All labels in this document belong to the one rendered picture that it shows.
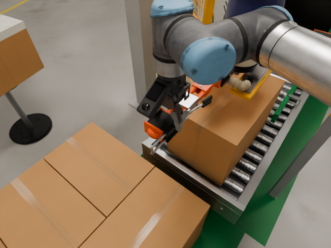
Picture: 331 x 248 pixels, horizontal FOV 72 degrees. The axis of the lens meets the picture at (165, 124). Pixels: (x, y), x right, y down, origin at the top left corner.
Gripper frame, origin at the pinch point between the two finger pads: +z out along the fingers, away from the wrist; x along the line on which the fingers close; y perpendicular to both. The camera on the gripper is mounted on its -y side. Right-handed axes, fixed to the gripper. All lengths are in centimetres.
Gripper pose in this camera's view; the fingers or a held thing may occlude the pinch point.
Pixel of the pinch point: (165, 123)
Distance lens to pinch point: 73.8
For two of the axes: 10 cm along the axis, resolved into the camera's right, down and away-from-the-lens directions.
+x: -7.8, -4.7, 4.1
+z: 0.0, 6.6, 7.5
